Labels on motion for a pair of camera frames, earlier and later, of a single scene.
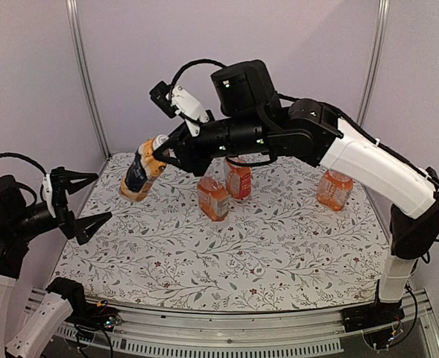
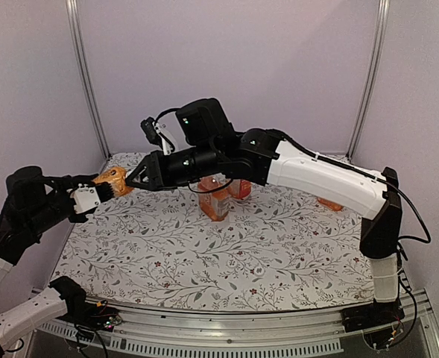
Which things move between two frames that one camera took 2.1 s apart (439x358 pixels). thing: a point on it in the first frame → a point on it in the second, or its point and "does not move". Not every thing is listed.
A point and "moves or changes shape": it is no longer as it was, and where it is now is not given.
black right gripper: (188, 159) → (157, 177)
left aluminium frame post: (86, 81) does not move
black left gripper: (65, 216) → (76, 180)
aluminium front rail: (275, 325) does not move
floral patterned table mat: (308, 236) does not move
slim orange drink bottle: (145, 167) moves or changes shape
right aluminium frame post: (375, 65) does not move
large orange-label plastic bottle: (239, 180) does not move
